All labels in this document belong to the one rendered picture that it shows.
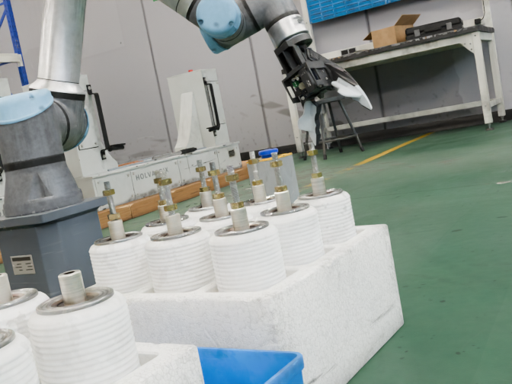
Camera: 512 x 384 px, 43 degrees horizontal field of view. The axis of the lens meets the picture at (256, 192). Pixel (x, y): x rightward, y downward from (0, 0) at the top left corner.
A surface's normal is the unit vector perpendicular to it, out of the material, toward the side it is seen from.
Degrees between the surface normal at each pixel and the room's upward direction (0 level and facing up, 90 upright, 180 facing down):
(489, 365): 0
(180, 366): 90
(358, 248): 90
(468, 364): 0
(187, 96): 68
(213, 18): 90
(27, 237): 90
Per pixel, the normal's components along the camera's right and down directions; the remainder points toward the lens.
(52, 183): 0.50, -0.32
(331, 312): 0.83, -0.10
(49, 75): -0.22, 0.11
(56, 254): 0.27, 0.06
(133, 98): -0.48, 0.18
